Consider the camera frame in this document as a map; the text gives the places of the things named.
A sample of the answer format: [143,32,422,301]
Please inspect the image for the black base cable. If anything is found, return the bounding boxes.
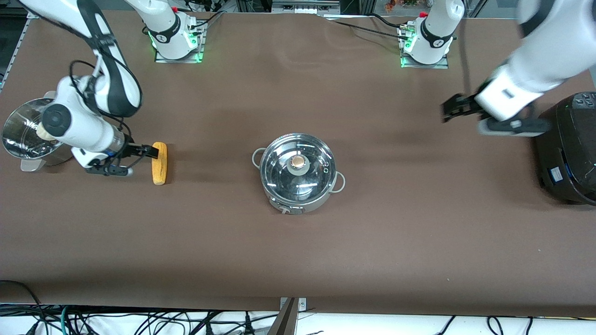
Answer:
[332,20,406,38]
[321,13,406,29]
[189,10,227,29]

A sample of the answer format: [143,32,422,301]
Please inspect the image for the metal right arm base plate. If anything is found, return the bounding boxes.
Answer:
[155,21,205,63]

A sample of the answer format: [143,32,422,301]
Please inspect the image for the black rice cooker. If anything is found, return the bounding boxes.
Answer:
[533,92,596,206]

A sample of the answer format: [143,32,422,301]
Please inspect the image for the grey metal frame box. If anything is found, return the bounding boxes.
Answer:
[271,0,341,14]

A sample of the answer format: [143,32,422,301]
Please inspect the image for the aluminium frame profile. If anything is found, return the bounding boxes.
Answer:
[0,12,38,94]

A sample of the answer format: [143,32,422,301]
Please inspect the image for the black looped floor cable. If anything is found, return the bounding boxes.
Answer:
[0,280,45,335]

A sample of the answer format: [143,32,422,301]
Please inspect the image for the steel pot with handles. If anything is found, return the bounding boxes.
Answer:
[252,134,347,215]

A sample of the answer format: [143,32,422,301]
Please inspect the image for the yellow corn cob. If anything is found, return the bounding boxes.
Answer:
[151,141,168,186]

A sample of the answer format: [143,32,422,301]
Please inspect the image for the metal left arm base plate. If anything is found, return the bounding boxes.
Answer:
[400,26,450,69]

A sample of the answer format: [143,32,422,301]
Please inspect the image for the glass pot lid with knob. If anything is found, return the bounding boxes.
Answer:
[259,135,337,201]

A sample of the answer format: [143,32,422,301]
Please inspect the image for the brown table mat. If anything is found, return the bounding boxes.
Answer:
[0,8,596,318]

